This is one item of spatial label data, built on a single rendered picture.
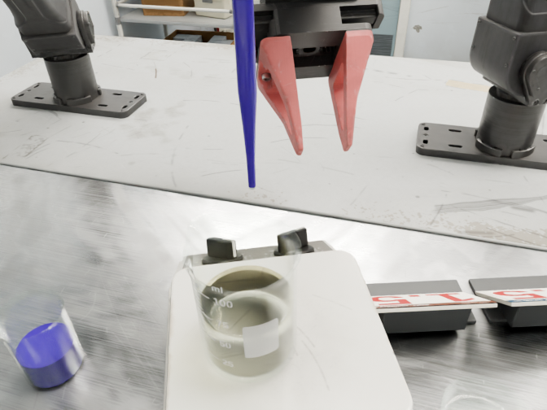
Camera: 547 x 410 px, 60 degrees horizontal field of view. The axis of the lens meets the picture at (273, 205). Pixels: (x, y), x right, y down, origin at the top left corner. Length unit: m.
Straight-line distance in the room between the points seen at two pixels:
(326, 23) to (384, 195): 0.23
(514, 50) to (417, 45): 2.74
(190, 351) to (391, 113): 0.51
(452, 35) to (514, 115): 2.67
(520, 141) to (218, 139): 0.36
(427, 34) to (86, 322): 3.00
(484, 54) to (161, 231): 0.39
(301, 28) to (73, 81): 0.47
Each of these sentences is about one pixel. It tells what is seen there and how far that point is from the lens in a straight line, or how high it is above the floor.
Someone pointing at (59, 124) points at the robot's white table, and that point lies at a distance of 0.74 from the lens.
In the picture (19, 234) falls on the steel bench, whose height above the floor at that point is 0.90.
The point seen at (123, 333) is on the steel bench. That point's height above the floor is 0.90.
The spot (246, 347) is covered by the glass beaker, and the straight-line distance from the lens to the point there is 0.23.
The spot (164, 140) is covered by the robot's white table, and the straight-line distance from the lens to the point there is 0.64.
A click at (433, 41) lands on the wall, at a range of 3.26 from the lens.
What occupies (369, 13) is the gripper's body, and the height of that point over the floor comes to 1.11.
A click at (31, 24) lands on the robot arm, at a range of 0.68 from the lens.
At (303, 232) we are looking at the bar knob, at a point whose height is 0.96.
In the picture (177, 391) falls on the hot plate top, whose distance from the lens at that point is 0.26.
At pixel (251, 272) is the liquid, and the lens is 0.25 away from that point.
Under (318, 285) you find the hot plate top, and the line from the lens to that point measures 0.29.
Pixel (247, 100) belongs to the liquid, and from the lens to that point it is 0.18.
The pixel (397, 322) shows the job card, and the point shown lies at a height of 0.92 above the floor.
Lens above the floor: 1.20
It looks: 37 degrees down
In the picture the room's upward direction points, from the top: 2 degrees counter-clockwise
